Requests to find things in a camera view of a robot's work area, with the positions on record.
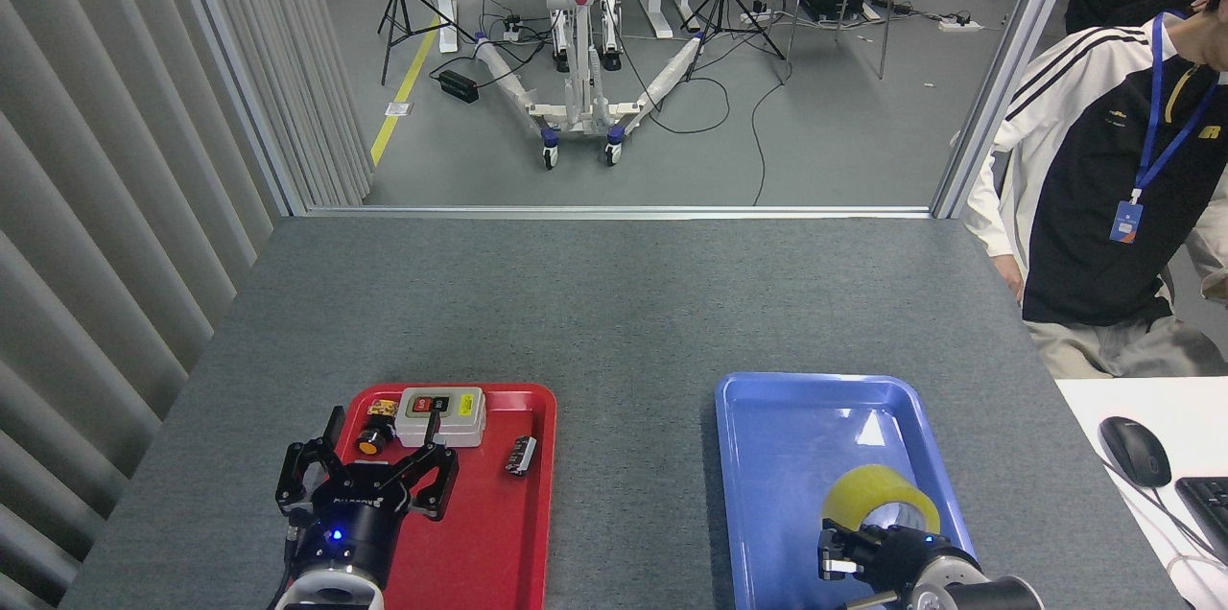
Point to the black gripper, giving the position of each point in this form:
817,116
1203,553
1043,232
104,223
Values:
911,552
350,528

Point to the yellow tape roll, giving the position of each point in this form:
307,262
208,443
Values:
863,485

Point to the black orange push button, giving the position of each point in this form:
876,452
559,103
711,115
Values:
372,441

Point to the small brown yellow component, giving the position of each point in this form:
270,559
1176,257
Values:
382,408

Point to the blue plastic tray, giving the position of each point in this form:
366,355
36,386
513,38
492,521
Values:
777,495

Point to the red plastic tray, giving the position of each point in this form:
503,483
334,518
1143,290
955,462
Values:
499,543

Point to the black computer mouse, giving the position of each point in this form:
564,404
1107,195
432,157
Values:
1135,452

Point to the white desk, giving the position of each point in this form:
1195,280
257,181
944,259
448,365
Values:
1151,399

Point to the black keyboard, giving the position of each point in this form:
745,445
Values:
1207,514

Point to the black power adapter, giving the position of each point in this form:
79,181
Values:
459,85

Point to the person in black white jacket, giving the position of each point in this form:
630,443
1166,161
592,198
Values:
1084,207

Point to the white wheeled stand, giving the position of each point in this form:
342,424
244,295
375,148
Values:
576,102

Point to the black tripod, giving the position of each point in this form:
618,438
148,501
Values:
395,6
726,6

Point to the white power strip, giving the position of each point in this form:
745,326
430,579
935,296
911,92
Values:
959,26

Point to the white push button switch box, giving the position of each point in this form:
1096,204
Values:
460,423

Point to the silver table rail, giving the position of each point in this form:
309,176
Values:
614,212

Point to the silver post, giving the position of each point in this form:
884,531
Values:
1017,63
235,63

